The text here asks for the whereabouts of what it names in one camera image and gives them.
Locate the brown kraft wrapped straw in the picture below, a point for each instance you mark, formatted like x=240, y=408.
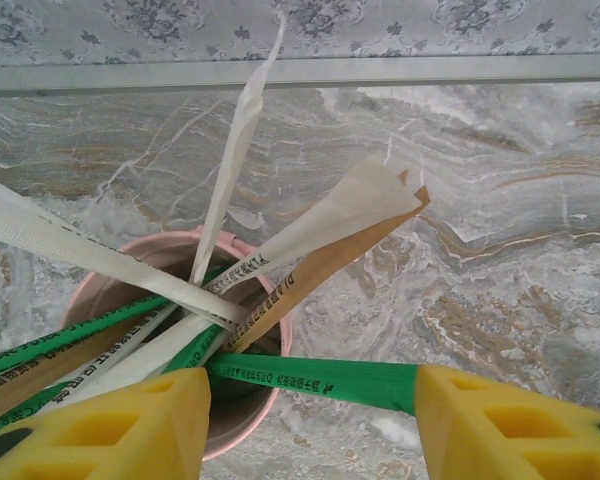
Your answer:
x=55, y=365
x=330, y=260

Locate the pink metal bucket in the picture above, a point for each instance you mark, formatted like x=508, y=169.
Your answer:
x=240, y=430

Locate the aluminium wall foot rail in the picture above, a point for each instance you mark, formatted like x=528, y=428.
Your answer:
x=380, y=72

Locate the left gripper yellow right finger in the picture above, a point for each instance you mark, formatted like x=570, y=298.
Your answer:
x=520, y=435

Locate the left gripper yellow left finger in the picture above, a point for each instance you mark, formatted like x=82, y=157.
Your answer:
x=105, y=435

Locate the white wrapped straw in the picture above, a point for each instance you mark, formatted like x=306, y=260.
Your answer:
x=80, y=245
x=240, y=140
x=145, y=360
x=340, y=205

